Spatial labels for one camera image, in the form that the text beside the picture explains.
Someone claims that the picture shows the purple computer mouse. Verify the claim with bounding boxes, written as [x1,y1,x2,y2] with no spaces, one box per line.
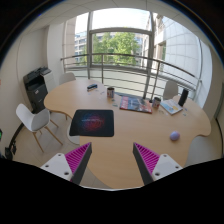
[170,131,180,141]

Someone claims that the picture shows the white chair far left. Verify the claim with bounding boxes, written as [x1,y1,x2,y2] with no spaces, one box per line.
[59,72,76,84]

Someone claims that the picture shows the light blue booklet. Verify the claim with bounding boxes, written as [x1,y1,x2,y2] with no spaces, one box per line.
[160,99,182,115]

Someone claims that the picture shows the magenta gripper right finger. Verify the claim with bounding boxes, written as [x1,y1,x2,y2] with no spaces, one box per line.
[132,142,184,186]

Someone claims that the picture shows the dark mug with print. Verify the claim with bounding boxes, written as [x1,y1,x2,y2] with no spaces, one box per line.
[107,87,115,98]

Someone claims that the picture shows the black patterned mouse pad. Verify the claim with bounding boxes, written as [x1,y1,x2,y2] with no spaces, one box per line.
[69,109,114,137]

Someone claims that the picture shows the black cylindrical speaker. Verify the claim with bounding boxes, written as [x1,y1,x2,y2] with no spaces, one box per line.
[178,89,189,106]

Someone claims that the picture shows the black office printer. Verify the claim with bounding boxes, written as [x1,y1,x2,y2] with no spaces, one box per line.
[23,67,51,113]

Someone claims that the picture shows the white chair wooden legs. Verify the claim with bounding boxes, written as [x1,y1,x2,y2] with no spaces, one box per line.
[16,104,62,151]

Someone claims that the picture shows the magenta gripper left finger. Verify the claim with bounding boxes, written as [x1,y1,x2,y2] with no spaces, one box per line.
[40,142,93,186]

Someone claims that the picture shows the red magazine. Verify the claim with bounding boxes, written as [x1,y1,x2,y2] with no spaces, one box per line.
[120,96,152,113]

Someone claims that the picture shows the black floor cable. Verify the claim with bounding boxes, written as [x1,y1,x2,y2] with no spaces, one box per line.
[4,122,26,161]

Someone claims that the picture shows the metal balcony railing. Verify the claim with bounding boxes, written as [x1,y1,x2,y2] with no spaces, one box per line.
[61,53,200,99]

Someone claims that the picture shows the grey mug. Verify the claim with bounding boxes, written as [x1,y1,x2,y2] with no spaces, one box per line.
[152,97,161,108]

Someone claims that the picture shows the black stapler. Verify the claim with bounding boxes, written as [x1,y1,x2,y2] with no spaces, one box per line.
[87,84,98,91]

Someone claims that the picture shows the white chair far right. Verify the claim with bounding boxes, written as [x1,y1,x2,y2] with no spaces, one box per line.
[163,80,178,100]

